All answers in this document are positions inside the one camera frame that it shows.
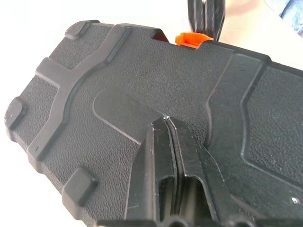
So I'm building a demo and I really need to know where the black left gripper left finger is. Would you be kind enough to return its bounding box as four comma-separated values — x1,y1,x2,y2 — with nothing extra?
126,117,178,224

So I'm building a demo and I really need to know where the black plastic tool case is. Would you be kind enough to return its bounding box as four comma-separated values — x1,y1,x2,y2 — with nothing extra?
4,19,303,224

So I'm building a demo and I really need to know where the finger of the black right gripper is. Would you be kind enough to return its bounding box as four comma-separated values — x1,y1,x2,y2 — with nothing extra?
205,0,225,43
187,0,207,36

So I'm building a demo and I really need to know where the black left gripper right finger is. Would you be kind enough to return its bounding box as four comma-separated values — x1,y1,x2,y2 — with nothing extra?
166,116,237,224

